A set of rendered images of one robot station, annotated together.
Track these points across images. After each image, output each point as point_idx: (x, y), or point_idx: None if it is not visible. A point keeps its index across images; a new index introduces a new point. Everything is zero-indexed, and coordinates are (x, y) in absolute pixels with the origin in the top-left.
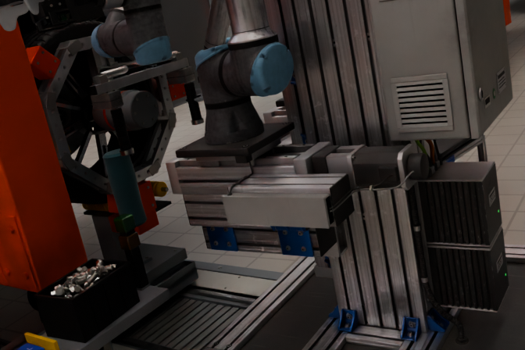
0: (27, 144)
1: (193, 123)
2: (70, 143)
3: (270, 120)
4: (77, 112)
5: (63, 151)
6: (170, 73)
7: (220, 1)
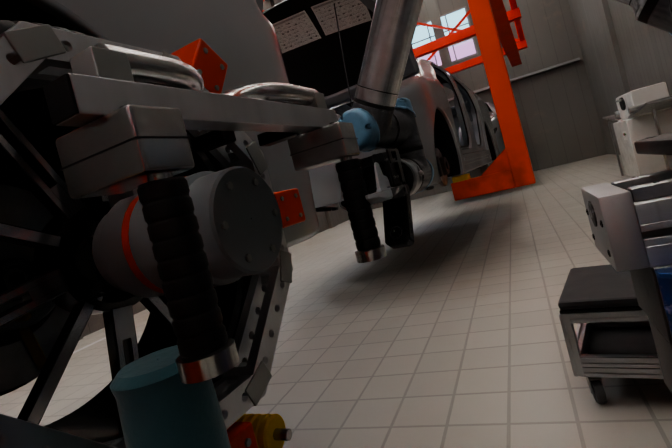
0: None
1: (364, 257)
2: (48, 341)
3: (629, 215)
4: (50, 253)
5: None
6: (301, 141)
7: None
